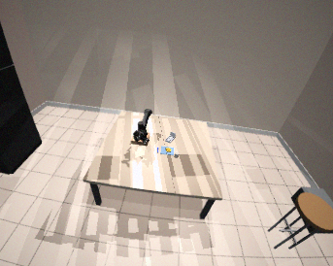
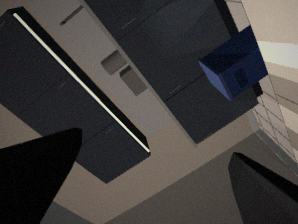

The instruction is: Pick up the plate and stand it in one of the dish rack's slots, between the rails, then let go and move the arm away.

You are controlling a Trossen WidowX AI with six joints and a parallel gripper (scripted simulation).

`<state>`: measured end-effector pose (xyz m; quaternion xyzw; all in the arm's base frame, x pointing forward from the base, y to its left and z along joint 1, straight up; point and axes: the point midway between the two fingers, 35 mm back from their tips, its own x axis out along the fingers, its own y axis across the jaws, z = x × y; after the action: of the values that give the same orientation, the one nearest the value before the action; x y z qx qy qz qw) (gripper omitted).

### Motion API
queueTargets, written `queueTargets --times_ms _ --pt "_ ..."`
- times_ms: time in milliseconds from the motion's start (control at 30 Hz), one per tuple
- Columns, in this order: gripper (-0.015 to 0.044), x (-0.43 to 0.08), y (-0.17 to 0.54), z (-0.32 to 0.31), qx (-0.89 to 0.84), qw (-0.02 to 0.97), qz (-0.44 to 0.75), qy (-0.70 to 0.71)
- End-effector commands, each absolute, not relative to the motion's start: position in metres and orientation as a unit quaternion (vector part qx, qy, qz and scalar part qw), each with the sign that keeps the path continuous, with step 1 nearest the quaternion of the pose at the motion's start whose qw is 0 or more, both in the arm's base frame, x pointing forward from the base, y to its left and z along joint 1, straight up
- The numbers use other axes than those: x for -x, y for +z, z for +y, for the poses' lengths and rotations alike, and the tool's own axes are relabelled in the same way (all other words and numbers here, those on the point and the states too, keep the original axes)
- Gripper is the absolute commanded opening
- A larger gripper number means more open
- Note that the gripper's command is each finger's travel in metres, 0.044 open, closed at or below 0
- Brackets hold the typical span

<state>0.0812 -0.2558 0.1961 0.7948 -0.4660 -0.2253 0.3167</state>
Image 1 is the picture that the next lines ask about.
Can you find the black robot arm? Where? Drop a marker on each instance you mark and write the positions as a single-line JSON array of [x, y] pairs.
[[142, 125]]

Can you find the grey dish rack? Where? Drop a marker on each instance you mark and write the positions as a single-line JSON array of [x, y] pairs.
[[171, 137]]

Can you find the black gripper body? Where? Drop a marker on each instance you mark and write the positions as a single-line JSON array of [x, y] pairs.
[[142, 134]]

